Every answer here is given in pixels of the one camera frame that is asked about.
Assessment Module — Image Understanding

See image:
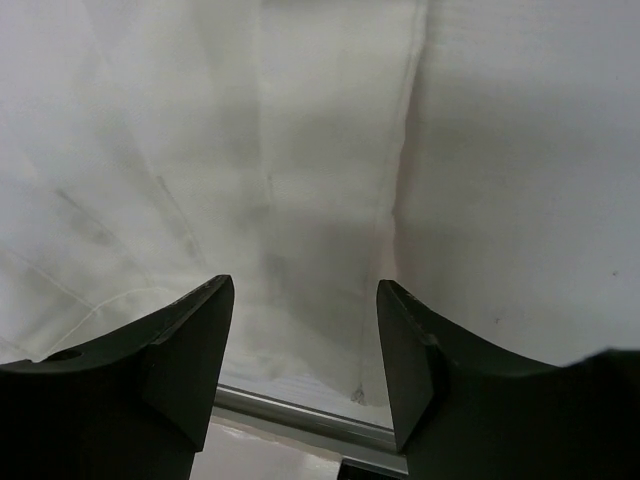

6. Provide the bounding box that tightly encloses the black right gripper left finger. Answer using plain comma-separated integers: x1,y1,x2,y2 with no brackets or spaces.
1,275,234,480

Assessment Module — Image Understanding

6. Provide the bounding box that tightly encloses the white pleated skirt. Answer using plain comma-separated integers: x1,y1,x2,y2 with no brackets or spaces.
1,1,639,405

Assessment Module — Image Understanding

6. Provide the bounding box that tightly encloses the aluminium table edge rail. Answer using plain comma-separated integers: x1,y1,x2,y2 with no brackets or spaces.
213,384,408,479

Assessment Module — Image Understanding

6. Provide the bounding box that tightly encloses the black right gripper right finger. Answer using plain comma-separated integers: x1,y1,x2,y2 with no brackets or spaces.
376,280,639,479

